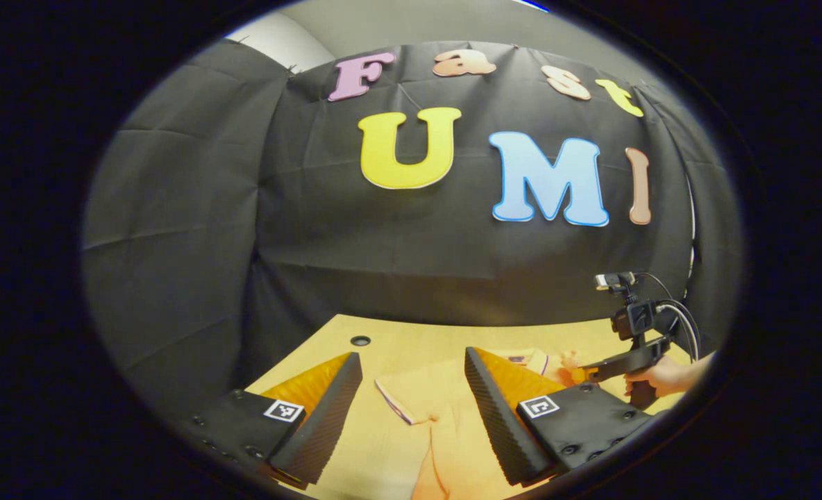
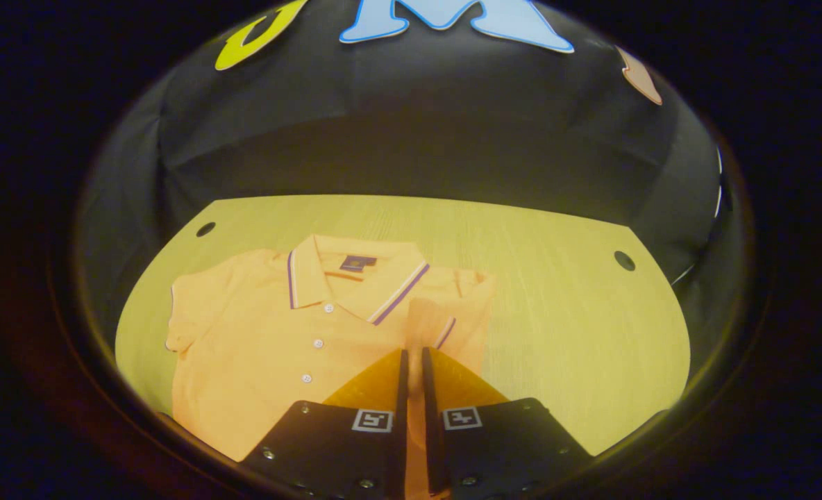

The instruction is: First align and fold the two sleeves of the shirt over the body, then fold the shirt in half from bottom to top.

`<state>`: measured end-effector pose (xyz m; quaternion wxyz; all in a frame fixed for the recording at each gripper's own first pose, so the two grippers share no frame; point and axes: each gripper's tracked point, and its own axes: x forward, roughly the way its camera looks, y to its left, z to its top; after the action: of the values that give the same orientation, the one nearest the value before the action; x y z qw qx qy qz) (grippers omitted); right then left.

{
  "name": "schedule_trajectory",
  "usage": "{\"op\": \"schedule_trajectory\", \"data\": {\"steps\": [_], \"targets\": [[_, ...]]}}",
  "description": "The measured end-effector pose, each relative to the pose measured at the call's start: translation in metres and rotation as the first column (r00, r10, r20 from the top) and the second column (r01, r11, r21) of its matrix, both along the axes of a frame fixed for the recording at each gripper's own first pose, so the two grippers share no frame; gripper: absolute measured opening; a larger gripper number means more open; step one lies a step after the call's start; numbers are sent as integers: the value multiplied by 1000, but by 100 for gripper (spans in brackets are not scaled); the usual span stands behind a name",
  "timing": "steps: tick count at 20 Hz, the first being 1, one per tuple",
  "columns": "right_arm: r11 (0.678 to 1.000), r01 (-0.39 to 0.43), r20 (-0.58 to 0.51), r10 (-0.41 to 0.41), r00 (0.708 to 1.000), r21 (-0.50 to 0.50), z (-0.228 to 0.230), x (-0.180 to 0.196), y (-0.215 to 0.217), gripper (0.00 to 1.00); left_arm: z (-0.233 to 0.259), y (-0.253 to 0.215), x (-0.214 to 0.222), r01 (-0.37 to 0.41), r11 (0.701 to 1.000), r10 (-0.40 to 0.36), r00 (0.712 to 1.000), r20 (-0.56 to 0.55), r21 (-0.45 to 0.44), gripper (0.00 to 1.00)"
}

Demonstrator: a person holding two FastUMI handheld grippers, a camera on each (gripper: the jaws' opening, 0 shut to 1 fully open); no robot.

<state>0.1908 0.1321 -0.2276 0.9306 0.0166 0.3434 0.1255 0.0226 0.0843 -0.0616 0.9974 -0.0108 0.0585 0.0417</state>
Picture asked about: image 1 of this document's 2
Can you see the black backdrop cloth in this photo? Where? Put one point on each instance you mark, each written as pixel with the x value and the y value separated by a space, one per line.
pixel 397 264

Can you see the orange T-shirt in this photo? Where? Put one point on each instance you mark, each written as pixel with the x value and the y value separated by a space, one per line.
pixel 439 410

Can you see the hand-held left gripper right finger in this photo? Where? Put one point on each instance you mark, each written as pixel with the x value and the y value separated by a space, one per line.
pixel 498 423

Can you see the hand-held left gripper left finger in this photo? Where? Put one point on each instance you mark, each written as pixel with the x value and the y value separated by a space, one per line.
pixel 328 423

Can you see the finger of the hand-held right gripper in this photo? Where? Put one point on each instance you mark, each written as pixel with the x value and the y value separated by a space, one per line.
pixel 576 373

